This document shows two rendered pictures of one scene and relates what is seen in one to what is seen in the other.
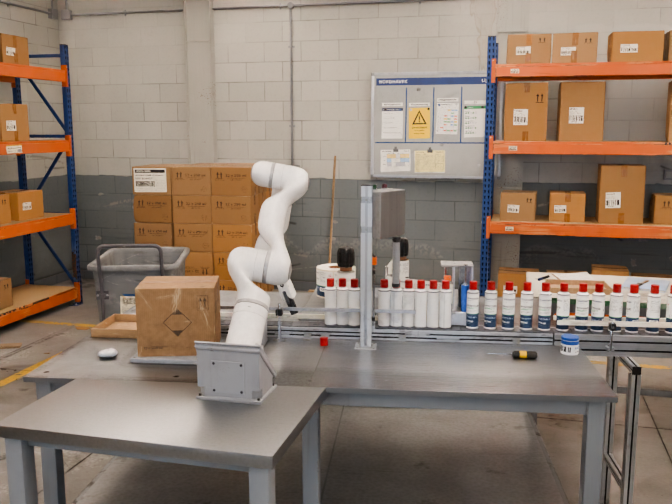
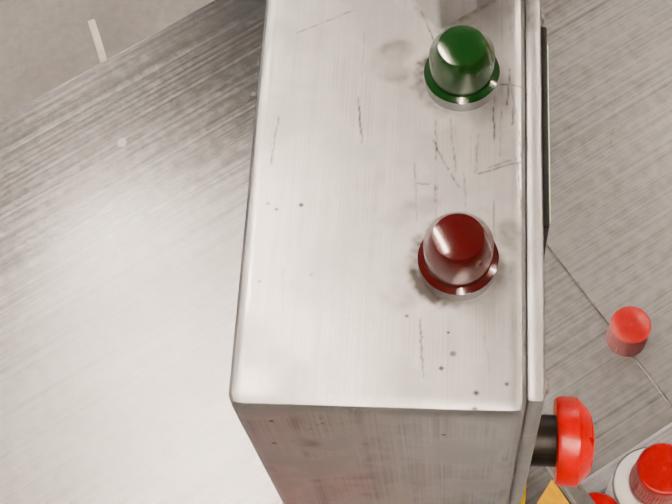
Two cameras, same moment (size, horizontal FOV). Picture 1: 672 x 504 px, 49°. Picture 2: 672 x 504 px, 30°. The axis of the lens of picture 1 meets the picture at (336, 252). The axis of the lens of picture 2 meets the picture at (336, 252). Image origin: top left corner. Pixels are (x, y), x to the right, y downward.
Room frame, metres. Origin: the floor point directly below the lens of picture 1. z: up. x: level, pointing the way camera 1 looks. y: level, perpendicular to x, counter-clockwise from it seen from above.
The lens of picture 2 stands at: (3.18, -0.31, 1.85)
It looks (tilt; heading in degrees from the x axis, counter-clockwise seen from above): 65 degrees down; 153
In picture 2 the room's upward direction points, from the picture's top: 11 degrees counter-clockwise
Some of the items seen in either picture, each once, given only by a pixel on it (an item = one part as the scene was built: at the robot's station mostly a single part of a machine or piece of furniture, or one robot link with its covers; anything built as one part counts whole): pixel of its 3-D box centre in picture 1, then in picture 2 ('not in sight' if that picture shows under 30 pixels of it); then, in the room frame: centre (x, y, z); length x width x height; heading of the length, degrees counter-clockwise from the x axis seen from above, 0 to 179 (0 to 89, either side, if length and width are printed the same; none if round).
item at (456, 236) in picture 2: not in sight; (458, 249); (3.05, -0.20, 1.49); 0.03 x 0.03 x 0.02
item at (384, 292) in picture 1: (384, 302); not in sight; (3.10, -0.21, 0.98); 0.05 x 0.05 x 0.20
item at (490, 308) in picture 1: (490, 305); not in sight; (3.05, -0.66, 0.98); 0.05 x 0.05 x 0.20
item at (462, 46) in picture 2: not in sight; (461, 61); (3.00, -0.15, 1.49); 0.03 x 0.03 x 0.02
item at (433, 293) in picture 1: (433, 303); not in sight; (3.07, -0.41, 0.98); 0.05 x 0.05 x 0.20
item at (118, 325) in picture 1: (135, 326); not in sight; (3.21, 0.90, 0.85); 0.30 x 0.26 x 0.04; 84
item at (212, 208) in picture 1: (207, 239); not in sight; (6.87, 1.21, 0.70); 1.20 x 0.82 x 1.39; 82
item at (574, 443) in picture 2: not in sight; (557, 440); (3.09, -0.18, 1.33); 0.04 x 0.03 x 0.04; 139
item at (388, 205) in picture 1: (383, 212); (405, 278); (3.01, -0.19, 1.38); 0.17 x 0.10 x 0.19; 139
